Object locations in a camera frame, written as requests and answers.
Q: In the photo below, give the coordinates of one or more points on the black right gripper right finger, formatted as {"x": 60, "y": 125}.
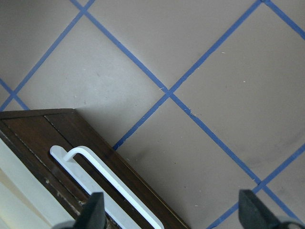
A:
{"x": 253, "y": 213}

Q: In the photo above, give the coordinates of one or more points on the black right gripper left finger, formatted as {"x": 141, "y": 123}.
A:
{"x": 93, "y": 213}

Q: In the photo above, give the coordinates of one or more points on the cream white plastic tray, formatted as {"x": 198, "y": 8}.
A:
{"x": 24, "y": 202}

